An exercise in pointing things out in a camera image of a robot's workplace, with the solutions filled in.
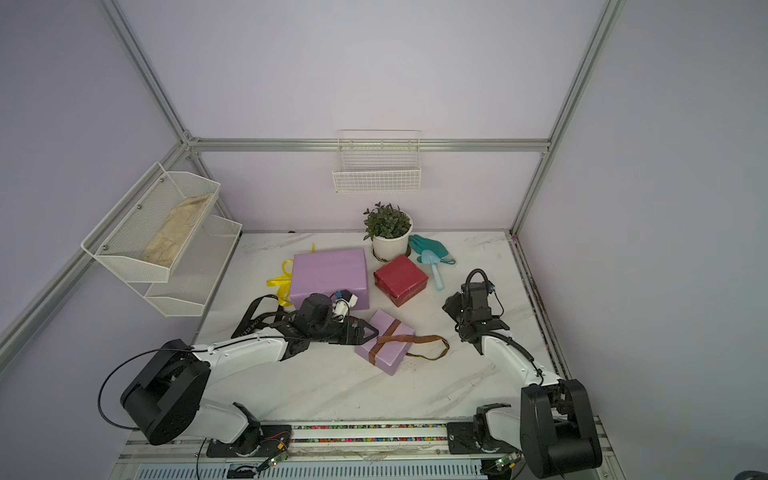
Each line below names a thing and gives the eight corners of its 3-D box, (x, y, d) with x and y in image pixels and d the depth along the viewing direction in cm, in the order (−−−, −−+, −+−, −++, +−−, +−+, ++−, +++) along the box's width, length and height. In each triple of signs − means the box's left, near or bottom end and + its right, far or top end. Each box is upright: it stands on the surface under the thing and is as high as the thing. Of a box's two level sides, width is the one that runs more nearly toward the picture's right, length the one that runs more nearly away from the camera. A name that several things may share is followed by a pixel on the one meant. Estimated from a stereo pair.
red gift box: (397, 309, 99) (397, 299, 94) (372, 282, 106) (371, 272, 101) (427, 287, 105) (429, 276, 100) (402, 263, 112) (403, 252, 107)
